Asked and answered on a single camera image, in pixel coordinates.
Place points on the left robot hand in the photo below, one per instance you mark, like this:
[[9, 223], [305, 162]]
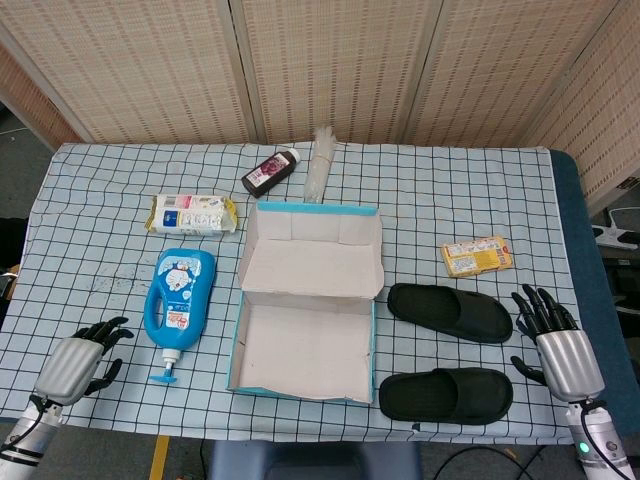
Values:
[[67, 365]]

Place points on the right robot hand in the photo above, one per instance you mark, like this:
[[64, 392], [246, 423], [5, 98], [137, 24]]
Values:
[[567, 360]]

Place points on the black rubber slipper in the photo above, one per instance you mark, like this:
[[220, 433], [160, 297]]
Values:
[[445, 397], [450, 310]]

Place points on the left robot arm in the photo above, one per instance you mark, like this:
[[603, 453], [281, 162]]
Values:
[[25, 435]]

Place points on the blue cardboard shoe box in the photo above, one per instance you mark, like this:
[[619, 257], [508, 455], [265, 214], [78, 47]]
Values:
[[305, 345]]

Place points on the blue cartoon pump bottle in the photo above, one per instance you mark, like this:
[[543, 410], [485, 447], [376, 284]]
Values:
[[182, 295]]

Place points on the white office chair base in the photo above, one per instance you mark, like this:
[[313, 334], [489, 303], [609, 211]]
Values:
[[617, 232]]

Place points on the yellow flat package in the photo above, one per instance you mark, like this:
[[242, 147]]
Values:
[[475, 257]]

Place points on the checked light blue tablecloth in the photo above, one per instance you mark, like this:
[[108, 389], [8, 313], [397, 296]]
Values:
[[100, 210]]

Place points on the white wet wipes pack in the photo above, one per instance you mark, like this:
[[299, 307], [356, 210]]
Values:
[[192, 216]]

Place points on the blue chair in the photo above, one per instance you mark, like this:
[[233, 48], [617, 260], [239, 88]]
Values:
[[315, 462]]

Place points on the dark brown labelled bottle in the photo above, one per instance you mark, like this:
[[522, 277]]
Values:
[[267, 172]]

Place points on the beige woven folding screen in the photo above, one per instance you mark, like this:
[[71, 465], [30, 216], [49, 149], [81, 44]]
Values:
[[330, 65]]

